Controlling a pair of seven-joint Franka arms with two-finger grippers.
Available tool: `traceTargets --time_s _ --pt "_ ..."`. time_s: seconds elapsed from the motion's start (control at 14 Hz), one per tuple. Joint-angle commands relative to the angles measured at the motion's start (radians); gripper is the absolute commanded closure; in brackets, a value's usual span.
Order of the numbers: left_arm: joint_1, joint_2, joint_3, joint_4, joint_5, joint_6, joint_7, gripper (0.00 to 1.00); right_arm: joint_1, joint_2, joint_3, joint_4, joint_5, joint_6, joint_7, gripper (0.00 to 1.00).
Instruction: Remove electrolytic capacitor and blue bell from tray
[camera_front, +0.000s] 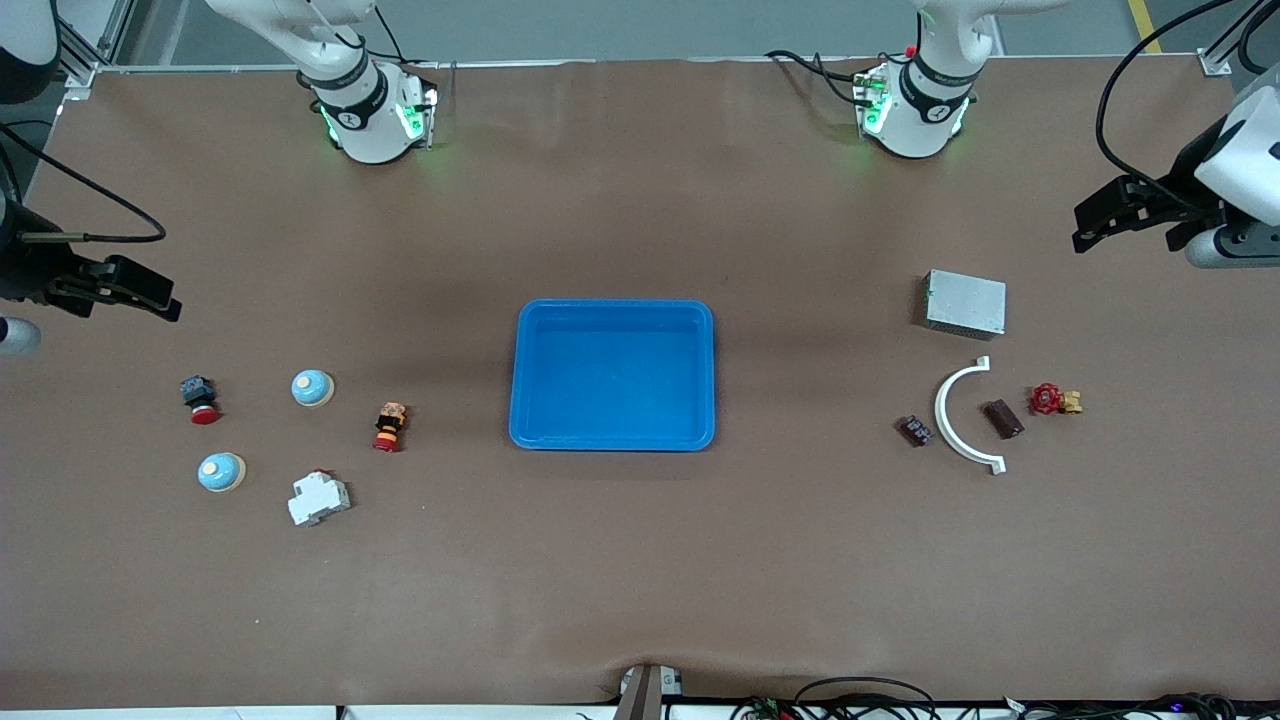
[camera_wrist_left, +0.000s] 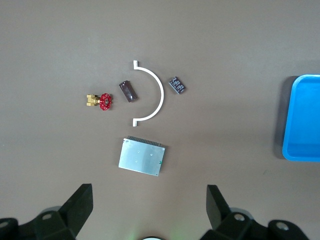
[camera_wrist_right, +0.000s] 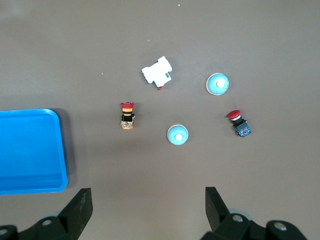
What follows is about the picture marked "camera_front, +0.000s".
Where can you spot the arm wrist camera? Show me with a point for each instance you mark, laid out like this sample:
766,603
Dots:
15,337
1210,248

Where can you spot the blue plastic tray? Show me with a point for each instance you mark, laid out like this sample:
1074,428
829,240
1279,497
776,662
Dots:
620,380

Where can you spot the red push button black base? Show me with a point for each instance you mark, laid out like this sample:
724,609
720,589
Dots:
197,392

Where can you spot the grey metal power supply box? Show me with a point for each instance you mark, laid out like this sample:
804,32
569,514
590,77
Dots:
965,305

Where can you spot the red orange emergency stop button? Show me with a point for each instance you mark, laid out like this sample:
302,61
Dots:
390,425

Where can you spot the white table edge panel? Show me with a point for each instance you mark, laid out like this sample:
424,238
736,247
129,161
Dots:
160,713
470,713

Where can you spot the light blue call bell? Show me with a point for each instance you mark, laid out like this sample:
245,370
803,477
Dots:
312,388
221,472

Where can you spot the dark brown block capacitor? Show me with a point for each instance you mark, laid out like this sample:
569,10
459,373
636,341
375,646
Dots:
1003,419

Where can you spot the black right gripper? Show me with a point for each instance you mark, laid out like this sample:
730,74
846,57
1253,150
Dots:
22,270

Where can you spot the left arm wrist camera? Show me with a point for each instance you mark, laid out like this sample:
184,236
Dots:
1210,248

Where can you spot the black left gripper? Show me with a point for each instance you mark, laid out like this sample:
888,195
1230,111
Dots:
1186,183

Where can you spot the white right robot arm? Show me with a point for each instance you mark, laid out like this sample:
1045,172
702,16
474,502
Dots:
370,130

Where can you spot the black capacitor with terminals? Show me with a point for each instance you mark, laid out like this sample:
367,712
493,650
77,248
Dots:
916,431

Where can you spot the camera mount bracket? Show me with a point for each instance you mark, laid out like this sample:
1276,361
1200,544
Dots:
640,695

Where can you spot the brown table cover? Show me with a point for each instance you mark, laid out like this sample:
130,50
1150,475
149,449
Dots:
640,560

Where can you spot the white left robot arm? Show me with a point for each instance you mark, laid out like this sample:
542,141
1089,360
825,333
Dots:
925,120

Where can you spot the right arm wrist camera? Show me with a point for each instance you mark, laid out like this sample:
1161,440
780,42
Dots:
15,337

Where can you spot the white circuit breaker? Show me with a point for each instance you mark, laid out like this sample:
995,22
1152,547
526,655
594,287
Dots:
318,500

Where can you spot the aluminium frame profile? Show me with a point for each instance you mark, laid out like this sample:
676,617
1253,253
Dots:
80,82
1215,65

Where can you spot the white curved plastic bracket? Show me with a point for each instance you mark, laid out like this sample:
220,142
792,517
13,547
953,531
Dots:
940,410

